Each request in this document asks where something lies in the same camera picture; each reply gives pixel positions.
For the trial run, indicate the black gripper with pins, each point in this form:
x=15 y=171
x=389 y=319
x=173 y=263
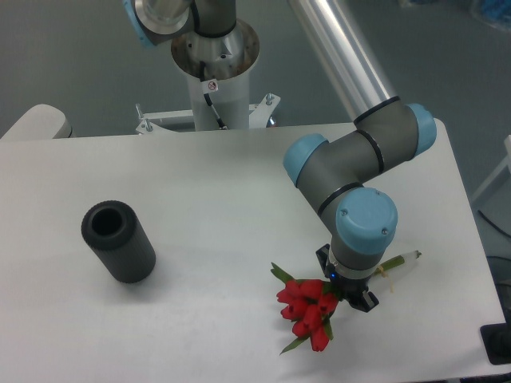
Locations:
x=354 y=290

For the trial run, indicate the red tulip bouquet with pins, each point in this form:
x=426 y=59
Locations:
x=309 y=305

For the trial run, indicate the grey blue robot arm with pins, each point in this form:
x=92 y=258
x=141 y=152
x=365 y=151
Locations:
x=331 y=175

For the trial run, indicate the black device at table edge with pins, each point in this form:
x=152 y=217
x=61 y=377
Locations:
x=496 y=339

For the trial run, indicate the black ribbed cylindrical vase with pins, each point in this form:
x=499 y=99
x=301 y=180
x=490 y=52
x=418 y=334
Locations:
x=114 y=233

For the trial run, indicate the blue object top right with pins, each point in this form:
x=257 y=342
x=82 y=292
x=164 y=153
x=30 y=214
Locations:
x=494 y=13

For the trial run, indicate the white rounded chair part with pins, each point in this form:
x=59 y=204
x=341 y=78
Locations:
x=41 y=122

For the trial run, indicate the white pedestal base frame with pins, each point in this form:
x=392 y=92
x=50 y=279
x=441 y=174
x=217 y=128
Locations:
x=260 y=115

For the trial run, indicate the white frame at right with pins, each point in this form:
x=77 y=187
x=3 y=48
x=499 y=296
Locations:
x=495 y=180

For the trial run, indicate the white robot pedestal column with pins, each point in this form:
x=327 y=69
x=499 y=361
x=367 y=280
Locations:
x=217 y=70

